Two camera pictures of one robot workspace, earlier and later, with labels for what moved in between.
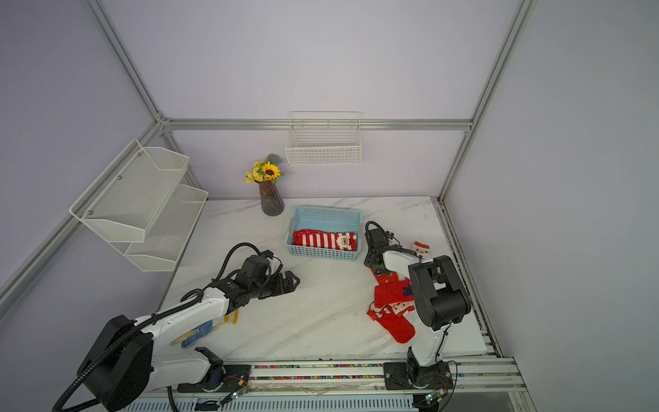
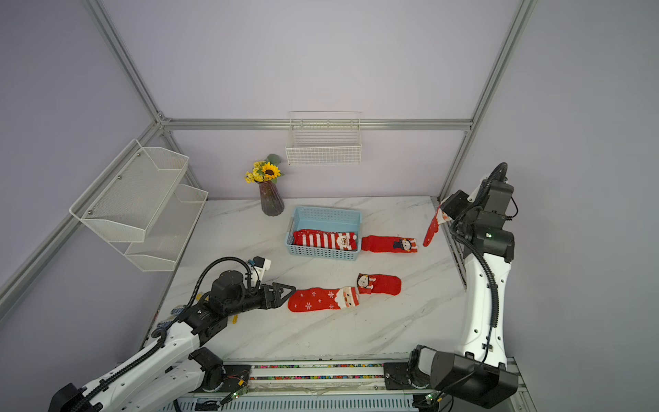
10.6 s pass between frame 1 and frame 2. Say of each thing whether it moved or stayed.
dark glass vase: stayed
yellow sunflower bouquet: stayed
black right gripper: moved
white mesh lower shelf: stayed
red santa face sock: moved
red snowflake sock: moved
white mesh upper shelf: stayed
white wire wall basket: stayed
